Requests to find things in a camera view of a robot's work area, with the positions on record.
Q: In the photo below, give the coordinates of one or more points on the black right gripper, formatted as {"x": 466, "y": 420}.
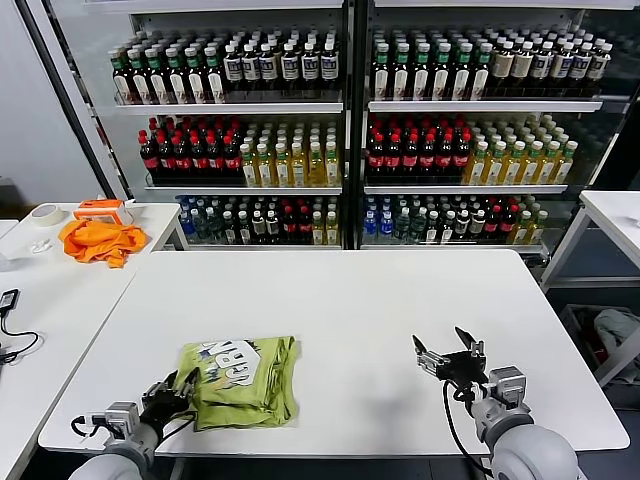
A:
{"x": 465, "y": 370}

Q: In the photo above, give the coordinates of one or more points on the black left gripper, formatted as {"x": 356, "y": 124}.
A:
{"x": 165, "y": 405}

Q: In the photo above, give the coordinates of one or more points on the light green T-shirt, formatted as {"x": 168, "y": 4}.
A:
{"x": 240, "y": 395}

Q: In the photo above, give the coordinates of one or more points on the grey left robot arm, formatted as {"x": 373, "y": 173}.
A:
{"x": 110, "y": 465}

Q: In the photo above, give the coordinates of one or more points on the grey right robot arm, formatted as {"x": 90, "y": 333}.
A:
{"x": 530, "y": 450}

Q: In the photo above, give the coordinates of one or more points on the grey plastic crate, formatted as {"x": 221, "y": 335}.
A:
{"x": 575, "y": 320}

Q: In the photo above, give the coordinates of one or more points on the dark bottle white cap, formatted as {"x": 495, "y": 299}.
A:
{"x": 243, "y": 229}
{"x": 448, "y": 227}
{"x": 433, "y": 227}
{"x": 229, "y": 229}

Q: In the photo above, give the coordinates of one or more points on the dark bottle beige label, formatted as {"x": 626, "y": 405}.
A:
{"x": 478, "y": 226}
{"x": 504, "y": 67}
{"x": 258, "y": 227}
{"x": 463, "y": 226}
{"x": 522, "y": 67}
{"x": 272, "y": 227}

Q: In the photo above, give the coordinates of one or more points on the green-tinted water bottle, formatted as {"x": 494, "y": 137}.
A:
{"x": 403, "y": 226}
{"x": 419, "y": 226}
{"x": 213, "y": 227}
{"x": 199, "y": 226}

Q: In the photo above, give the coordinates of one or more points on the red-cap cola bottle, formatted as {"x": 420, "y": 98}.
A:
{"x": 494, "y": 226}
{"x": 410, "y": 160}
{"x": 462, "y": 160}
{"x": 445, "y": 160}
{"x": 182, "y": 160}
{"x": 216, "y": 160}
{"x": 291, "y": 227}
{"x": 393, "y": 160}
{"x": 165, "y": 160}
{"x": 375, "y": 160}
{"x": 428, "y": 160}
{"x": 509, "y": 226}
{"x": 199, "y": 160}
{"x": 233, "y": 160}
{"x": 147, "y": 160}
{"x": 305, "y": 227}

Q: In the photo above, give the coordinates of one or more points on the white side table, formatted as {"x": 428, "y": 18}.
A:
{"x": 160, "y": 220}
{"x": 60, "y": 310}
{"x": 615, "y": 215}

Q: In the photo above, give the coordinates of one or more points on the yellow juice bottle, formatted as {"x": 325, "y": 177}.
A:
{"x": 564, "y": 167}
{"x": 332, "y": 230}
{"x": 316, "y": 170}
{"x": 282, "y": 170}
{"x": 477, "y": 167}
{"x": 530, "y": 167}
{"x": 318, "y": 230}
{"x": 538, "y": 229}
{"x": 332, "y": 170}
{"x": 495, "y": 167}
{"x": 299, "y": 170}
{"x": 512, "y": 167}
{"x": 249, "y": 170}
{"x": 547, "y": 167}
{"x": 523, "y": 229}
{"x": 265, "y": 170}

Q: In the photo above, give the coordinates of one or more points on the blue water bottle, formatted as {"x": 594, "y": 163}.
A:
{"x": 185, "y": 225}
{"x": 386, "y": 225}
{"x": 370, "y": 225}

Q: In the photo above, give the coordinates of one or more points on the crumpled orange cloth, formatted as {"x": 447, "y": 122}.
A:
{"x": 100, "y": 242}

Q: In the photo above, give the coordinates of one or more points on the white shelf board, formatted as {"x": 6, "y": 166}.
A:
{"x": 480, "y": 106}
{"x": 225, "y": 108}
{"x": 465, "y": 189}
{"x": 240, "y": 190}

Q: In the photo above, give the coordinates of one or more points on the grey crumpled cloth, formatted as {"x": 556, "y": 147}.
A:
{"x": 617, "y": 325}

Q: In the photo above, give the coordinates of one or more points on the small black device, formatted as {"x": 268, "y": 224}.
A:
{"x": 9, "y": 300}

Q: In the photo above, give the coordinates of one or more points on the orange and white box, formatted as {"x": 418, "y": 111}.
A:
{"x": 97, "y": 211}

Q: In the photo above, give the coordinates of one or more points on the small white crumpled object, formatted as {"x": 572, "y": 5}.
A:
{"x": 41, "y": 244}

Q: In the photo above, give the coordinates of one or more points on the beige masking tape roll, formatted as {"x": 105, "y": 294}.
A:
{"x": 36, "y": 219}

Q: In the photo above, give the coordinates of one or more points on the green-cap dark bottle white label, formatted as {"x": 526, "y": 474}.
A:
{"x": 443, "y": 75}
{"x": 175, "y": 80}
{"x": 402, "y": 75}
{"x": 214, "y": 80}
{"x": 137, "y": 80}
{"x": 194, "y": 80}
{"x": 155, "y": 80}
{"x": 482, "y": 75}
{"x": 423, "y": 75}
{"x": 464, "y": 75}
{"x": 382, "y": 75}
{"x": 120, "y": 80}

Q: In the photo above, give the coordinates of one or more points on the dark bottle blue label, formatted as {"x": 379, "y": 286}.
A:
{"x": 269, "y": 67}
{"x": 328, "y": 67}
{"x": 581, "y": 67}
{"x": 600, "y": 67}
{"x": 309, "y": 67}
{"x": 290, "y": 67}
{"x": 250, "y": 67}
{"x": 562, "y": 67}
{"x": 232, "y": 67}
{"x": 542, "y": 67}

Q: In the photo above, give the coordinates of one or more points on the white bottle shelf unit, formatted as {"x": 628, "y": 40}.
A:
{"x": 215, "y": 4}
{"x": 500, "y": 4}

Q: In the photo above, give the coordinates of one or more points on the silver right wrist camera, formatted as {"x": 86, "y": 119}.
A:
{"x": 506, "y": 385}

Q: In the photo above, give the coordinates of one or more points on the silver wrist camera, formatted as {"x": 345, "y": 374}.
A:
{"x": 122, "y": 417}
{"x": 506, "y": 385}

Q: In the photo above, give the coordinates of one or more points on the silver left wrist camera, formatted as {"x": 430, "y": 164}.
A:
{"x": 122, "y": 417}

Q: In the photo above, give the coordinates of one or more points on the black shelf post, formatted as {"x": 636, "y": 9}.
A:
{"x": 356, "y": 125}

